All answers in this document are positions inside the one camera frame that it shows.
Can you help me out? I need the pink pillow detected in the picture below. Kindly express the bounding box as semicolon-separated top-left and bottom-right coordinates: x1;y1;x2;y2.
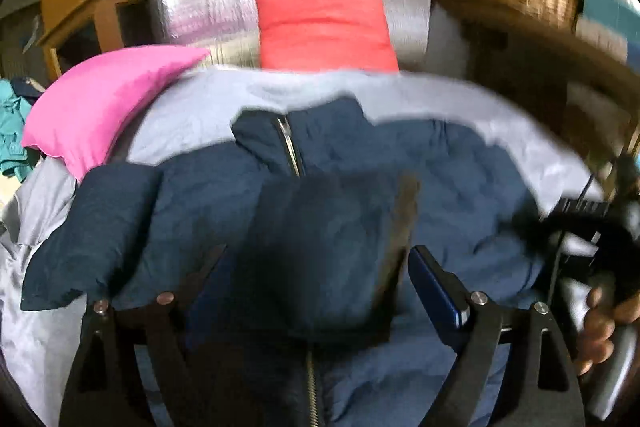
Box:
22;44;208;181

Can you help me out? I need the right hand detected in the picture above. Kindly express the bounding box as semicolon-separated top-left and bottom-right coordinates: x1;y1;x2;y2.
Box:
574;287;639;375

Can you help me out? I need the grey bed sheet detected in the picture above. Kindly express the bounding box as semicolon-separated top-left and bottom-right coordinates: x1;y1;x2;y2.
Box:
1;67;599;426

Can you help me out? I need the teal shirt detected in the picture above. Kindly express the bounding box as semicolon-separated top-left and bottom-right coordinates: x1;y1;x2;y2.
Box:
0;79;40;182

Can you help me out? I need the red-orange pillow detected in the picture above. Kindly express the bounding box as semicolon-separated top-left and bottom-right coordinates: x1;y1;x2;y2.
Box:
255;0;399;72

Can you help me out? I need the navy blue padded jacket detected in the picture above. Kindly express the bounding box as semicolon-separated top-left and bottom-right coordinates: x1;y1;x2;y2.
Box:
21;98;541;426

